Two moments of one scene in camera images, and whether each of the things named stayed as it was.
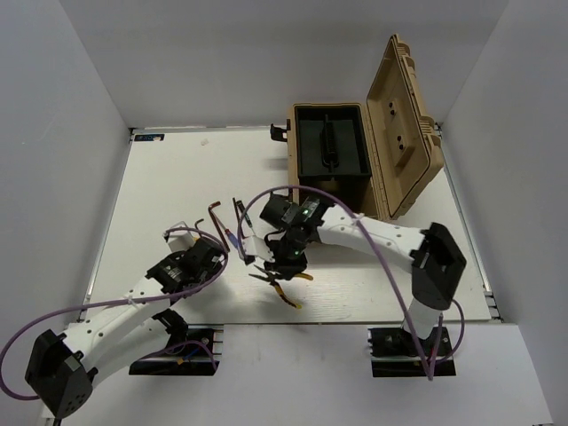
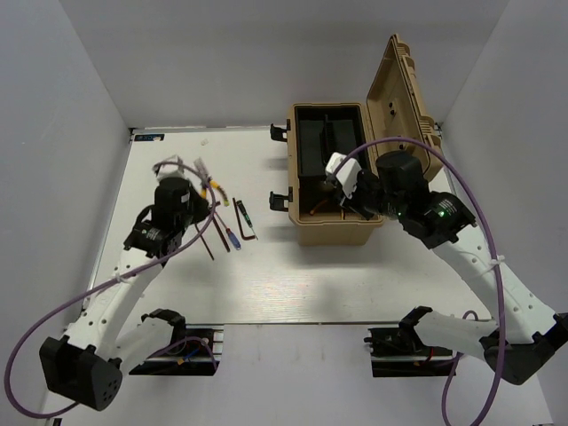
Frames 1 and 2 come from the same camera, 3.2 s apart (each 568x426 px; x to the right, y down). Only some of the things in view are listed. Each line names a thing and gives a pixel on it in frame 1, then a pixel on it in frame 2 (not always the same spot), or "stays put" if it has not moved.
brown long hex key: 217,225 stays put
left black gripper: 177,256 -> 203,206
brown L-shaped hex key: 239,217 stays put
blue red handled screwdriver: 232,238 stays put
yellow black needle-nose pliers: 271,278 -> 321,202
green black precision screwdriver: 246,215 stays put
